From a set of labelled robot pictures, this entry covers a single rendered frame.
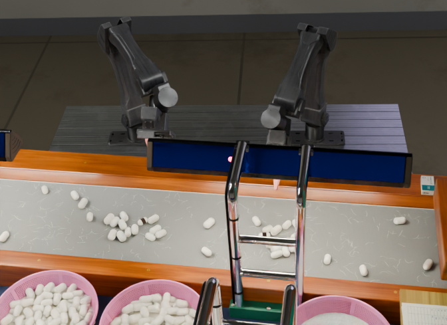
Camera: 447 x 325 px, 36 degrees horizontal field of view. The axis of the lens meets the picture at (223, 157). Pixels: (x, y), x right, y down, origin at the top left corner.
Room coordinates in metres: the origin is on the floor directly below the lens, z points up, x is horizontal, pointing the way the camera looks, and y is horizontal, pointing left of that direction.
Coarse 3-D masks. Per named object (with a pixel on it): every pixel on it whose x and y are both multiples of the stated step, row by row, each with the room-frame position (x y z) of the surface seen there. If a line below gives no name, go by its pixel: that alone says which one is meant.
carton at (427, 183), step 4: (424, 176) 1.45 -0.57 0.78; (428, 176) 1.45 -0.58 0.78; (432, 176) 1.45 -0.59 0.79; (420, 180) 1.45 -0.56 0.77; (424, 180) 1.44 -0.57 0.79; (428, 180) 1.43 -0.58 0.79; (432, 180) 1.43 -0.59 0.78; (420, 184) 1.44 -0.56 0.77; (424, 184) 1.42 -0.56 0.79; (428, 184) 1.42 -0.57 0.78; (432, 184) 1.42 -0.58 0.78; (424, 188) 1.40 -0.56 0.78; (428, 188) 1.40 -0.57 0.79; (432, 188) 1.40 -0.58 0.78; (424, 192) 1.40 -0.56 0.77; (428, 192) 1.40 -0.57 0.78; (432, 192) 1.39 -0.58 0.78
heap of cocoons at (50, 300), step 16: (48, 288) 1.18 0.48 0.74; (64, 288) 1.18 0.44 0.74; (16, 304) 1.13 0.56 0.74; (32, 304) 1.14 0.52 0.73; (48, 304) 1.13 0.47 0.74; (64, 304) 1.12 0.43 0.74; (80, 304) 1.12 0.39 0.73; (16, 320) 1.08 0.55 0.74; (32, 320) 1.08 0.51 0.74; (48, 320) 1.08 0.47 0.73; (64, 320) 1.07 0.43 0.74; (80, 320) 1.08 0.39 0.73
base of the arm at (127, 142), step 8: (128, 128) 1.84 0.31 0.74; (136, 128) 1.84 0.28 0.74; (112, 136) 1.88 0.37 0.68; (120, 136) 1.88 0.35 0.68; (128, 136) 1.85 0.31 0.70; (136, 136) 1.84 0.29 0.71; (112, 144) 1.84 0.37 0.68; (120, 144) 1.84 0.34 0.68; (128, 144) 1.83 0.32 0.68; (136, 144) 1.83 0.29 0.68; (144, 144) 1.83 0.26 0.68
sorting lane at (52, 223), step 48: (0, 192) 1.57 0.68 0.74; (48, 192) 1.55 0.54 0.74; (96, 192) 1.54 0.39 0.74; (144, 192) 1.52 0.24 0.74; (192, 192) 1.50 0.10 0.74; (48, 240) 1.35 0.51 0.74; (96, 240) 1.34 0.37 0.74; (144, 240) 1.33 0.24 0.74; (192, 240) 1.31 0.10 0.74; (336, 240) 1.27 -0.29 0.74; (384, 240) 1.26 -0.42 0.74; (432, 240) 1.25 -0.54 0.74
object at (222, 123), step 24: (72, 120) 2.01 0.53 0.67; (96, 120) 2.00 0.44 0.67; (120, 120) 1.99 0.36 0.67; (168, 120) 1.96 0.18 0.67; (192, 120) 1.95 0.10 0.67; (216, 120) 1.94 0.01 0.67; (240, 120) 1.93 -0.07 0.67; (336, 120) 1.89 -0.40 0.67; (360, 120) 1.88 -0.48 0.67; (384, 120) 1.87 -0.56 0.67; (72, 144) 1.87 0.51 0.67; (96, 144) 1.86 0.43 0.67; (360, 144) 1.75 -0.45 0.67; (384, 144) 1.74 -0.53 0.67
